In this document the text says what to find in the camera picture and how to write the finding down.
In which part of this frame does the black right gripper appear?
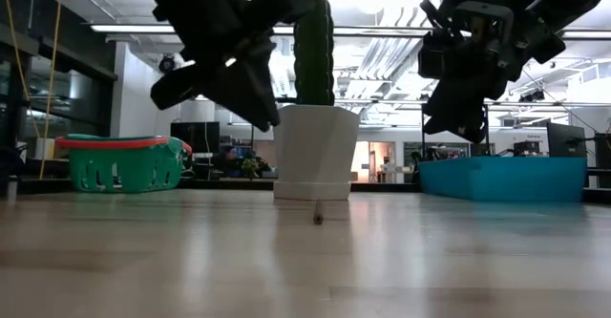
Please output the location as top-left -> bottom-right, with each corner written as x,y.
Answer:
418,0 -> 567,145

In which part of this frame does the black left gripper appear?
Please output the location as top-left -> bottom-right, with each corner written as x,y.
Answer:
150,0 -> 319,133

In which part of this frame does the green cactus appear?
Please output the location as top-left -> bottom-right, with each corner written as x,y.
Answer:
293,0 -> 336,107

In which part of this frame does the black monitor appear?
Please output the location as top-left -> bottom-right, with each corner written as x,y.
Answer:
546,121 -> 587,159
170,121 -> 221,155

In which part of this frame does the small potted plant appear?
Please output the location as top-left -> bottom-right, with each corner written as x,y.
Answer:
241,157 -> 262,180

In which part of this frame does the blue plastic tray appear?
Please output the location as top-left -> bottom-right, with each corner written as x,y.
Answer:
417,156 -> 588,203

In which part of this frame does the white hexagonal plant pot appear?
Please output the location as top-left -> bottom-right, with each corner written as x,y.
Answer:
271,104 -> 361,201

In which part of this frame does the overhead light bar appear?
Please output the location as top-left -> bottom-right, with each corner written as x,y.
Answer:
90,23 -> 611,41

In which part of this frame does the green basket orange rim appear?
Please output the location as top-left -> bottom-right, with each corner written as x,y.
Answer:
56,134 -> 193,194

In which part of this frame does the white bin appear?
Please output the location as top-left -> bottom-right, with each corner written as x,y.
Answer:
35,138 -> 57,160

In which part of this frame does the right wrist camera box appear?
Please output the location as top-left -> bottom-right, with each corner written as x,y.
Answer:
451,0 -> 516,43

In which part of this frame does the black aluminium table frame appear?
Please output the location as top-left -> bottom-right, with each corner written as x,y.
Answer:
0,177 -> 611,204

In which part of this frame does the yellow cable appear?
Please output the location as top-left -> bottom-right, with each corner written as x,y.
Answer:
38,0 -> 64,180

